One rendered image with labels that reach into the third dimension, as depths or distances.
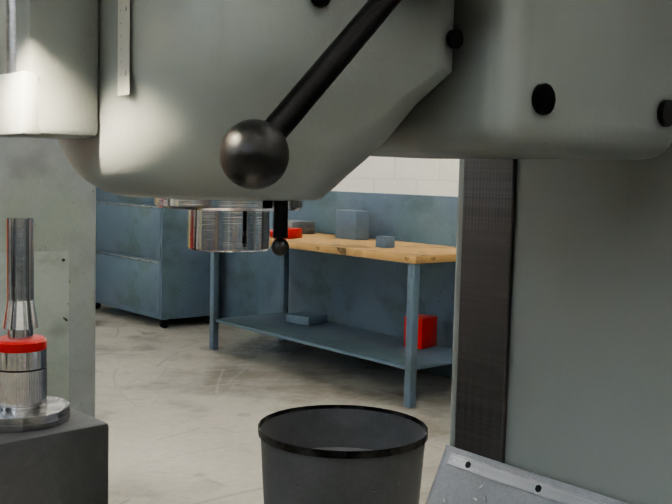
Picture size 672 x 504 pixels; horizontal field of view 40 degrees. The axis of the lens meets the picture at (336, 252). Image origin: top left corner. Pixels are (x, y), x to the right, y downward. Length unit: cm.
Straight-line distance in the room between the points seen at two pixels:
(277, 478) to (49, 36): 211
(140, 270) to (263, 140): 773
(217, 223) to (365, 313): 625
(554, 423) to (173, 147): 51
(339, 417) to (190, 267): 521
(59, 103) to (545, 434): 55
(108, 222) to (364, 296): 284
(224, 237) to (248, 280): 739
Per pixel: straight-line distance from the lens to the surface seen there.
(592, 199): 81
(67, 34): 48
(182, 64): 44
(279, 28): 44
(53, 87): 47
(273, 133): 39
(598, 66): 59
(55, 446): 88
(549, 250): 84
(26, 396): 90
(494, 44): 53
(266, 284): 770
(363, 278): 675
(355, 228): 631
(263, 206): 50
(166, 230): 779
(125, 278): 835
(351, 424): 284
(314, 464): 242
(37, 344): 90
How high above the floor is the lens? 132
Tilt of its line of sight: 5 degrees down
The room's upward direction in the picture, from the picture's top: 1 degrees clockwise
